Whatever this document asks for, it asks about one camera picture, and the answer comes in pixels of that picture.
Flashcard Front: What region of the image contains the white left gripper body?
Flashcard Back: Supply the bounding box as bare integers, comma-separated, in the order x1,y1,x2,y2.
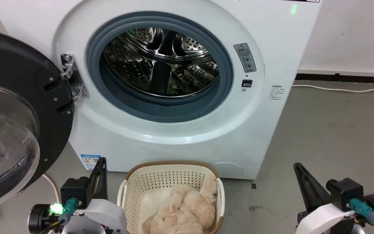
62,199,128,234

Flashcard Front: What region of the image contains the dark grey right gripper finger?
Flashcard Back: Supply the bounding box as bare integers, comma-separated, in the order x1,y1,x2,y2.
293,162,331,212

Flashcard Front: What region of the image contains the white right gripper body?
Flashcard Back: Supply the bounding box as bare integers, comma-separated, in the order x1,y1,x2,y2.
296,203,357,234

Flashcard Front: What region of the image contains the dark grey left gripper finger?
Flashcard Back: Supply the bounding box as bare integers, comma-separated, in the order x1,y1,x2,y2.
88,157,107,201

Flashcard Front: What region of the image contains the white front-load washing machine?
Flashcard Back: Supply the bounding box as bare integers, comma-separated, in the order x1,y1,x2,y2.
0,0,323,180

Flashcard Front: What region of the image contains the blue energy label sticker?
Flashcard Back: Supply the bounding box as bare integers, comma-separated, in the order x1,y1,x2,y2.
80,154,102,171

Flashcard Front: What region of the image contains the cream perforated laundry basket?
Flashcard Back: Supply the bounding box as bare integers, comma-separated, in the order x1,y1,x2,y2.
117,161,225,234

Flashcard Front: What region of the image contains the grey rubber door gasket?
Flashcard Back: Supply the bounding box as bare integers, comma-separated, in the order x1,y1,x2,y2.
86,12,234,123

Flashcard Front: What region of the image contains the beige plush teddy bear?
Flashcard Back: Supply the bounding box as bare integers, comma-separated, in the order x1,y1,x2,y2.
142,177,219,234

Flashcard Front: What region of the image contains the metal door hinge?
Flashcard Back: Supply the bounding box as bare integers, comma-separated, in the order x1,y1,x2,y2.
60,54,90,102

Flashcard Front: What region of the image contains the black baseboard strip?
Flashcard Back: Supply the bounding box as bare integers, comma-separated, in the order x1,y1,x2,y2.
296,73,374,85

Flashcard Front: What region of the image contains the steel washer drum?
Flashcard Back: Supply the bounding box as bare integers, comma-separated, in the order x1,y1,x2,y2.
103,28,220,98

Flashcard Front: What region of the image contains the grey warning sticker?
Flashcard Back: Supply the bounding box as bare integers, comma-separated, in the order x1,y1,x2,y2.
233,43,257,73

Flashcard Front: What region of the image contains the black round washer door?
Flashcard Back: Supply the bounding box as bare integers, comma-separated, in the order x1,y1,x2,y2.
0,28,75,215

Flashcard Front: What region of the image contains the teal left cable connector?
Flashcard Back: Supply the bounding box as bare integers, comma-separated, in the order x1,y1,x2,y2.
58,197,79,224

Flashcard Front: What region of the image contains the teal cable connector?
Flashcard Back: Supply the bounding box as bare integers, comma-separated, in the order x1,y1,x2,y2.
349,198,374,226
58,197,79,224

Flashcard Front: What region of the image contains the teal right cable connector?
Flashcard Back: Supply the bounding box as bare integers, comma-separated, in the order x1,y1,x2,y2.
349,198,374,226

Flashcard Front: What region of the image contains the white floor cable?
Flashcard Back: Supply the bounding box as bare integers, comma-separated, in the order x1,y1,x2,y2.
43,175,60,205
293,84,374,93

